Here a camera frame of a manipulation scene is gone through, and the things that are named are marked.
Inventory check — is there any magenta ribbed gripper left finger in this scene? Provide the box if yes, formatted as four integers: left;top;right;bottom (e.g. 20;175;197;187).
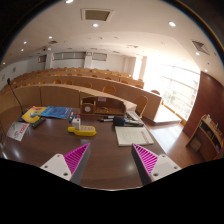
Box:
41;143;91;185

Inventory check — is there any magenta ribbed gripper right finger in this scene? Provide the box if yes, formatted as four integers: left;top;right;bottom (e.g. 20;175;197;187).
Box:
131;144;180;185

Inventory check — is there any white charger plug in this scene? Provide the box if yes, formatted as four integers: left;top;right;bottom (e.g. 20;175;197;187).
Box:
72;118;81;130

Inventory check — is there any white paper document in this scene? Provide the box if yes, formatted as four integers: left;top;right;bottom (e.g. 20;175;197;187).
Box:
115;126;154;146

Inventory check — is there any blue marker pen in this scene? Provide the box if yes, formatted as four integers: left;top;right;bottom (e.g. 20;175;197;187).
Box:
69;112;74;122

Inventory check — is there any black remote control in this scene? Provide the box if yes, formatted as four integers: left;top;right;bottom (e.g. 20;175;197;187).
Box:
32;117;46;128

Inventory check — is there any black handheld microphone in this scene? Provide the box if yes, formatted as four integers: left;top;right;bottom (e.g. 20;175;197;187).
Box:
113;116;144;127

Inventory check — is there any blue booklet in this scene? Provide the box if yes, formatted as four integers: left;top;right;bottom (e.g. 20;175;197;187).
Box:
41;106;72;119

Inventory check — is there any wooden bookshelf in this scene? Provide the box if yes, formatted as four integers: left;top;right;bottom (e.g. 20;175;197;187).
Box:
186;115;224;161

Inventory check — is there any wooden desk organizer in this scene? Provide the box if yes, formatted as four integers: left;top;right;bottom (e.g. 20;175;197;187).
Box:
80;96;126;116

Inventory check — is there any white red printed card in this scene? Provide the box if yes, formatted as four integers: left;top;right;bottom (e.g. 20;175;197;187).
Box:
7;122;29;141

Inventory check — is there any yellow booklet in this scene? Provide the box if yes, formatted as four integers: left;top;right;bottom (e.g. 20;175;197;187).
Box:
22;106;45;123

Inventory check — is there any wooden chair behind desk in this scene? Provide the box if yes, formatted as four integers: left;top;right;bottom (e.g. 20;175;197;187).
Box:
134;95;148;117

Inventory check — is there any curved wooden front desk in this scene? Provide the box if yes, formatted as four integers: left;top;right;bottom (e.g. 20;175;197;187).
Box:
0;83;138;127

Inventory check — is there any black gooseneck microphone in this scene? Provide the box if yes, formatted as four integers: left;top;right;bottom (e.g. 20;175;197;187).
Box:
7;78;28;122

